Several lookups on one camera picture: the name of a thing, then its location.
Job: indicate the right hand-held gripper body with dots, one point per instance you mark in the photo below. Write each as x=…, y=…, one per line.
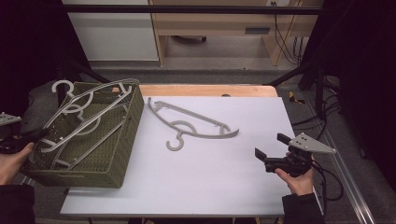
x=308, y=143

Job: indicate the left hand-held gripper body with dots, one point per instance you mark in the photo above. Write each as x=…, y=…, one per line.
x=7, y=118

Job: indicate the grey plastic clothes hanger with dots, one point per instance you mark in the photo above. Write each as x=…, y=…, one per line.
x=99, y=143
x=186, y=113
x=106, y=85

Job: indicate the green woven basket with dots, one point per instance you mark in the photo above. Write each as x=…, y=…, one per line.
x=102, y=155

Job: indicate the person's right hand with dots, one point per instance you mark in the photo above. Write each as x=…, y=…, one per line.
x=299, y=183

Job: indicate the person's left hand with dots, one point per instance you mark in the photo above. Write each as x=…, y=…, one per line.
x=11, y=166

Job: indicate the yellow and black tool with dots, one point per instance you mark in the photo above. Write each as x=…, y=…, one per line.
x=294, y=99

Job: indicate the black metal stand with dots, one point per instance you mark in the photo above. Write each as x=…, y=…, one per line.
x=62, y=73
x=319, y=84

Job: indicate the black curtain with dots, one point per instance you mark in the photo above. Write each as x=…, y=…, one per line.
x=364, y=77
x=28, y=46

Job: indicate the white cabinet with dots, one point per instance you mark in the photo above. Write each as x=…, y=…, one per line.
x=115, y=37

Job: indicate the light wooden desk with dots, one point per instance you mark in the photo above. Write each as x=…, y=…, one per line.
x=214, y=23

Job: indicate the aluminium rail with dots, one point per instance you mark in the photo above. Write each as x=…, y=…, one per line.
x=351, y=186

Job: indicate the black horizontal frame bar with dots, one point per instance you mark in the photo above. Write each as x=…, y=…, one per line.
x=186, y=9

